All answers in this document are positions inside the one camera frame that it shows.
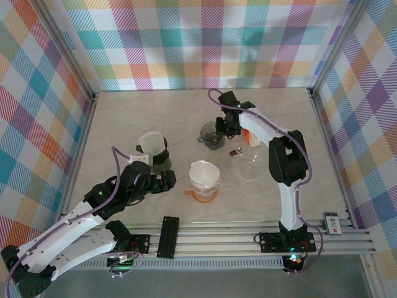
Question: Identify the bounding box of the grey coffee dripper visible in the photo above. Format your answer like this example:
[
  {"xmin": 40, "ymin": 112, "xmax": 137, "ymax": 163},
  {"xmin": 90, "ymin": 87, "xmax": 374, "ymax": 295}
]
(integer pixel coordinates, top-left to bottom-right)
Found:
[{"xmin": 198, "ymin": 122, "xmax": 226, "ymax": 151}]

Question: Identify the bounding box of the olive green coffee dripper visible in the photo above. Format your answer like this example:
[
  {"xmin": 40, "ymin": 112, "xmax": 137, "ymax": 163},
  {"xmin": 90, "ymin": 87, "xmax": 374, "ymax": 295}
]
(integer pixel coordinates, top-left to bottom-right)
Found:
[{"xmin": 136, "ymin": 132, "xmax": 172, "ymax": 173}]

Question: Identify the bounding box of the white paper coffee filter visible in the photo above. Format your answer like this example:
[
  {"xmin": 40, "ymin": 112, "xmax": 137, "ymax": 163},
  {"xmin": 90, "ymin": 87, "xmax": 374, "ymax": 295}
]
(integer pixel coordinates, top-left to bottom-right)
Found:
[
  {"xmin": 138, "ymin": 132, "xmax": 166, "ymax": 156},
  {"xmin": 189, "ymin": 160, "xmax": 221, "ymax": 189}
]

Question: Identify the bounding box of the orange glass carafe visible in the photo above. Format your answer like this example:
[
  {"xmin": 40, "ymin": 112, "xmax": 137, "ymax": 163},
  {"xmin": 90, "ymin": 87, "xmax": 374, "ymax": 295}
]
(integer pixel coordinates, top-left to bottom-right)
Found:
[{"xmin": 184, "ymin": 183, "xmax": 219, "ymax": 204}]

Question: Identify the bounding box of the small controller board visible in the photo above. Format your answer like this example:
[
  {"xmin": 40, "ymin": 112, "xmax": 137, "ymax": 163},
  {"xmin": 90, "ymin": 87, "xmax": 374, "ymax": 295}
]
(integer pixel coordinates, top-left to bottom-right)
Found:
[
  {"xmin": 107, "ymin": 255, "xmax": 135, "ymax": 271},
  {"xmin": 282, "ymin": 253, "xmax": 304, "ymax": 273}
]

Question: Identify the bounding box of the white label card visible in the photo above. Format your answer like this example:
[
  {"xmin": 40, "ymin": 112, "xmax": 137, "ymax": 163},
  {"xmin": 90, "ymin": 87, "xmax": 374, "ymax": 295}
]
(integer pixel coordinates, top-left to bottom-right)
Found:
[{"xmin": 323, "ymin": 211, "xmax": 343, "ymax": 236}]

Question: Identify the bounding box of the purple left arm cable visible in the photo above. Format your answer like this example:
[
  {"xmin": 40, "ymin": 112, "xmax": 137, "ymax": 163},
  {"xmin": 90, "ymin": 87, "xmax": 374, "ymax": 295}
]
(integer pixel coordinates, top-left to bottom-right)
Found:
[{"xmin": 4, "ymin": 146, "xmax": 133, "ymax": 298}]

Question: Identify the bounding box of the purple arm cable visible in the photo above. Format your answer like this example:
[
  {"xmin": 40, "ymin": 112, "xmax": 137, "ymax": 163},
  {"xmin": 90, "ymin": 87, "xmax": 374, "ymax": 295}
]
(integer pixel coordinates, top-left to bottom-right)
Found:
[
  {"xmin": 207, "ymin": 89, "xmax": 325, "ymax": 276},
  {"xmin": 4, "ymin": 146, "xmax": 133, "ymax": 298}
]

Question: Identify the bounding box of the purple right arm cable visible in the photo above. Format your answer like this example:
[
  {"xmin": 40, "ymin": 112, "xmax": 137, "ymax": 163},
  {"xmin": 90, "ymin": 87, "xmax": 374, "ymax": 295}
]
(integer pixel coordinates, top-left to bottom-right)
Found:
[{"xmin": 207, "ymin": 89, "xmax": 325, "ymax": 276}]

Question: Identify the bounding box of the black bracket plate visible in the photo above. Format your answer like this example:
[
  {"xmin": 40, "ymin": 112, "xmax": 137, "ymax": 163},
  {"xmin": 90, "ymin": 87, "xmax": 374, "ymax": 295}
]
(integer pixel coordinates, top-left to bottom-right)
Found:
[{"xmin": 156, "ymin": 215, "xmax": 181, "ymax": 260}]

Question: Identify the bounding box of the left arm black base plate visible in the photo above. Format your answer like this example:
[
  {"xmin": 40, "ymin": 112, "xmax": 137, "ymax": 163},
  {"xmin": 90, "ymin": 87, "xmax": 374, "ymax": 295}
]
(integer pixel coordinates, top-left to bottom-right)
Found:
[{"xmin": 125, "ymin": 234, "xmax": 152, "ymax": 254}]

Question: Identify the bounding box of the aluminium side rail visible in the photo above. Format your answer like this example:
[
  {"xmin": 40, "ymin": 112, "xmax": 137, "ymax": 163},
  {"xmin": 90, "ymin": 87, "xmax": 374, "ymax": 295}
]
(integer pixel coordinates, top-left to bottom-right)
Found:
[
  {"xmin": 61, "ymin": 92, "xmax": 100, "ymax": 217},
  {"xmin": 308, "ymin": 88, "xmax": 353, "ymax": 220}
]

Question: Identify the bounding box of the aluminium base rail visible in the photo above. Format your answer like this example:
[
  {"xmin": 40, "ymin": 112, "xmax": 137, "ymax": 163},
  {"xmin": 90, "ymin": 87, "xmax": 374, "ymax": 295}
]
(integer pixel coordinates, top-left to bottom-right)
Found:
[{"xmin": 60, "ymin": 217, "xmax": 378, "ymax": 257}]

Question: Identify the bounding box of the grey slotted cable duct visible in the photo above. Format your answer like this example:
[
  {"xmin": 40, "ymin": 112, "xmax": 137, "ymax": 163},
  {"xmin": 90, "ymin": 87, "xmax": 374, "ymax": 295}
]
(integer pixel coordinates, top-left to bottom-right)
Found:
[{"xmin": 73, "ymin": 258, "xmax": 285, "ymax": 271}]

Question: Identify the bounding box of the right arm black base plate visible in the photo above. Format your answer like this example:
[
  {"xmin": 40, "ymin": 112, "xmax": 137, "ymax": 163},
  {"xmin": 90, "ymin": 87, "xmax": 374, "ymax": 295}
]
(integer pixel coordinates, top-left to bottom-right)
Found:
[{"xmin": 259, "ymin": 232, "xmax": 317, "ymax": 253}]

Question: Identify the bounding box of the aluminium frame post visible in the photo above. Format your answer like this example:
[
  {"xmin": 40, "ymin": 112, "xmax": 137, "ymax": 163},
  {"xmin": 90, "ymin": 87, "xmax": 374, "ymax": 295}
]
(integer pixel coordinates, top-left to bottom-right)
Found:
[
  {"xmin": 308, "ymin": 0, "xmax": 372, "ymax": 94},
  {"xmin": 36, "ymin": 0, "xmax": 99, "ymax": 100}
]

